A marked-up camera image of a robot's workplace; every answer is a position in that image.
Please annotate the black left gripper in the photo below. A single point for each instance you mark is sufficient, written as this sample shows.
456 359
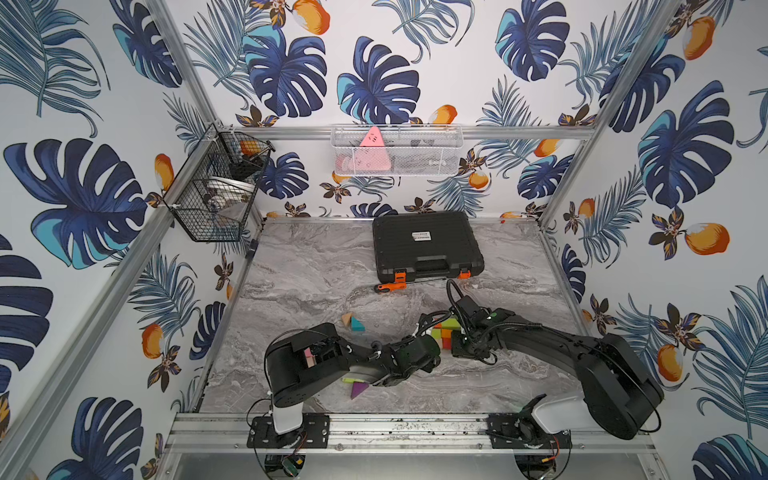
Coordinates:
424 351

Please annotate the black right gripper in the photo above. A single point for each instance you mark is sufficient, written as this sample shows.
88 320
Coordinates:
457 352

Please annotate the lime green rectangular block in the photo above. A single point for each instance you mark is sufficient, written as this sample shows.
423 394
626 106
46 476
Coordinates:
450 324

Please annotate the teal triangle block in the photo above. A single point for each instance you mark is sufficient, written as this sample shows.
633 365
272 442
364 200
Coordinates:
355 325

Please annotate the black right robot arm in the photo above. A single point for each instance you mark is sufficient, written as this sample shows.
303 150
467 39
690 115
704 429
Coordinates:
616 392

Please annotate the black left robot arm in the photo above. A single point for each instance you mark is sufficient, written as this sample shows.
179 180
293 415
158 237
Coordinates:
303 362

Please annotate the purple triangle block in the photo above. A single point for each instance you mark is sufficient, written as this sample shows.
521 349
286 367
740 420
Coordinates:
358 388

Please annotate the black plastic tool case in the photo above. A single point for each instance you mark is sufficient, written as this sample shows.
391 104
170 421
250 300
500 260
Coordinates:
412 247

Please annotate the pink triangle card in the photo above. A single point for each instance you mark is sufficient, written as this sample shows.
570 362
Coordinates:
372 154

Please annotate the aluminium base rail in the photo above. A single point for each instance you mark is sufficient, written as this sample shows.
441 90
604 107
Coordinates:
385 434

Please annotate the black corner bracket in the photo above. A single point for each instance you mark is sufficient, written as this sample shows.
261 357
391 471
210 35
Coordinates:
252 249

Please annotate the black wire basket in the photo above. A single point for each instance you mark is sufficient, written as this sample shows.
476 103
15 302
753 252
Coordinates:
219 185

